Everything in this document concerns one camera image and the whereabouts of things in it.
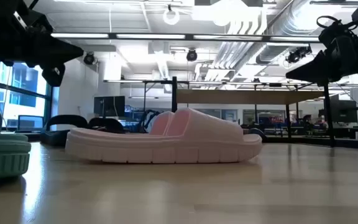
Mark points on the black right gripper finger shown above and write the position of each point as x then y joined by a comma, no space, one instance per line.
319,70

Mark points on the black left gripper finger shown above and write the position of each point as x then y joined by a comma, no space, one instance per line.
57,51

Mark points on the wooden shelf with black posts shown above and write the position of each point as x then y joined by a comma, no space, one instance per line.
228,97

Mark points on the dark computer monitor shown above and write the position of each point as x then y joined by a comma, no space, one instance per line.
343,110

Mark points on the open laptop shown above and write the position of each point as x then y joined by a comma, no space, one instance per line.
30,123

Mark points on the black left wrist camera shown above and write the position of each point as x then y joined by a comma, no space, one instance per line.
53,76

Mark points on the black ceiling camera cluster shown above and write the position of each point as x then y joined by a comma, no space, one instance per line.
297,55

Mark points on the green rubber slide sandal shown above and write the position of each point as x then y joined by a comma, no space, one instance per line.
2,158

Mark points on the black ceiling spotlight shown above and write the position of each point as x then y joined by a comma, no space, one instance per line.
89,58
191,55

